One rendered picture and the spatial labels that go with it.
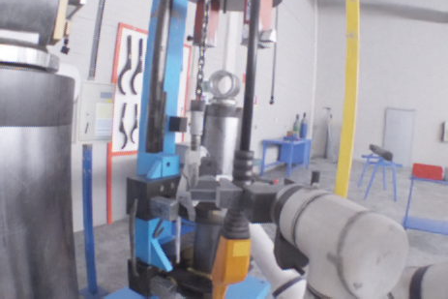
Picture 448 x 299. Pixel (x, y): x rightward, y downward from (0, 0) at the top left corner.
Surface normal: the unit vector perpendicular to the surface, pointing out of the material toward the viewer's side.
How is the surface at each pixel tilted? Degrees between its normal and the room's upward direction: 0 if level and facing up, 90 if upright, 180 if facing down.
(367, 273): 86
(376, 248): 85
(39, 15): 127
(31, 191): 90
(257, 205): 90
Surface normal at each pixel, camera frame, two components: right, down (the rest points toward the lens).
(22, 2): 0.56, 0.51
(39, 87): 0.92, 0.10
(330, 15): -0.48, 0.01
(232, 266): 0.28, 0.08
